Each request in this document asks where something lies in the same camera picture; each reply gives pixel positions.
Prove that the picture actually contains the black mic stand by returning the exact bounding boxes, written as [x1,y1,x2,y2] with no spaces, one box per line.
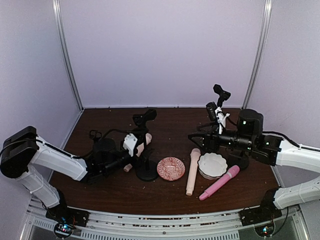
[226,151,250,171]
[213,84,231,108]
[132,109,158,182]

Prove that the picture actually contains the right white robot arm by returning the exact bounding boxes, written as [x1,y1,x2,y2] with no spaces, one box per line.
[188,109,320,210]

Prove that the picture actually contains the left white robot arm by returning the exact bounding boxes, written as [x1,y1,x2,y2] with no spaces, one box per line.
[0,126,138,209]

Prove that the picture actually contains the cream microphone centre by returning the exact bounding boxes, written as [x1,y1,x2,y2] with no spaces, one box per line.
[185,148,201,196]

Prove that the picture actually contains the cream microphone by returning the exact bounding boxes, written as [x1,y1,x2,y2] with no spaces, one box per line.
[185,148,201,196]
[123,133,152,172]

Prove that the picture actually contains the white scalloped bowl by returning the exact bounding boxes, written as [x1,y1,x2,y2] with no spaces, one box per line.
[198,153,228,180]

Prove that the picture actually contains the pink microphone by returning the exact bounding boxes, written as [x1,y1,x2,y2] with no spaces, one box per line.
[198,165,240,201]

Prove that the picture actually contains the red patterned dish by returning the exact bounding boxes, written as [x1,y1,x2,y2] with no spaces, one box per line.
[156,157,186,182]

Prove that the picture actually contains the cream microphone left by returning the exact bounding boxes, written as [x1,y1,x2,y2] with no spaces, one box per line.
[123,133,152,172]

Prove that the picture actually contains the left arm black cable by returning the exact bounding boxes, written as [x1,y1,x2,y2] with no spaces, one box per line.
[72,128,137,161]

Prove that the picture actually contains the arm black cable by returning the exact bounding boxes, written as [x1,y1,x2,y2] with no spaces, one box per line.
[72,128,137,161]
[224,113,320,151]

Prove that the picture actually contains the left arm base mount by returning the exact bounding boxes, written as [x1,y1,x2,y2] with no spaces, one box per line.
[45,207,90,239]

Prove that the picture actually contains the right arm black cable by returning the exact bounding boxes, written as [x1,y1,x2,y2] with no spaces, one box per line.
[224,113,320,151]

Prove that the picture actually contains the front aluminium rail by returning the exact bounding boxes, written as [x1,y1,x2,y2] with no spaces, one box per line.
[24,197,305,240]

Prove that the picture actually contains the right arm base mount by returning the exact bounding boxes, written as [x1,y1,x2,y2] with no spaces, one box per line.
[238,206,282,238]

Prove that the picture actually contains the right aluminium frame post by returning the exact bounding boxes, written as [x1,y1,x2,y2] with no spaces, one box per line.
[241,0,273,109]

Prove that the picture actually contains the aluminium frame post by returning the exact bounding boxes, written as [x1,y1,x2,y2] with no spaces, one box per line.
[52,0,84,112]
[241,0,273,109]

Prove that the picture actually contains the left aluminium frame post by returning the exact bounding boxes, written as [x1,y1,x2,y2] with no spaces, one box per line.
[52,0,84,112]

